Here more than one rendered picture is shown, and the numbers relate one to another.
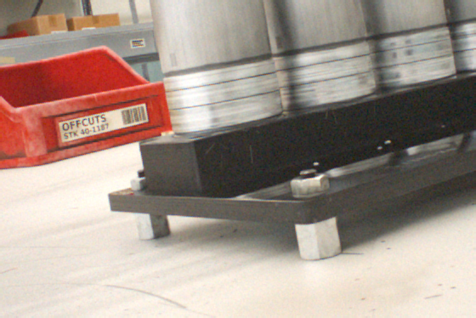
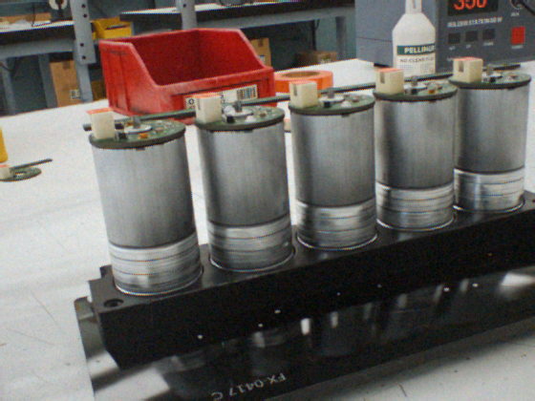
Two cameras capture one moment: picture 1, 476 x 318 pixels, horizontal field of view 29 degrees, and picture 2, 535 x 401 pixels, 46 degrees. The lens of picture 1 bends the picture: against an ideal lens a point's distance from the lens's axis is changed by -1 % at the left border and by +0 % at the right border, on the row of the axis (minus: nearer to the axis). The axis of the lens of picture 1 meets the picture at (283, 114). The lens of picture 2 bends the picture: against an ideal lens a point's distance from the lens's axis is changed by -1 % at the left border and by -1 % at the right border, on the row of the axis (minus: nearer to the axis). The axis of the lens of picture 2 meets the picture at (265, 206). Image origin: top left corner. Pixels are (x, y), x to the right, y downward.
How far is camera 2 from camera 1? 10 cm
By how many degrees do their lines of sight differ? 23
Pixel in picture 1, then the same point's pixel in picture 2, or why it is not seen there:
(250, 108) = (159, 282)
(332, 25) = (248, 211)
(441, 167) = not seen: outside the picture
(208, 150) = (113, 320)
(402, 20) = (325, 197)
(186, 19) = (113, 209)
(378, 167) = (212, 386)
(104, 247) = (69, 336)
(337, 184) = not seen: outside the picture
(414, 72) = (330, 239)
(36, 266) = (14, 348)
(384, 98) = (288, 269)
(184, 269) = not seen: outside the picture
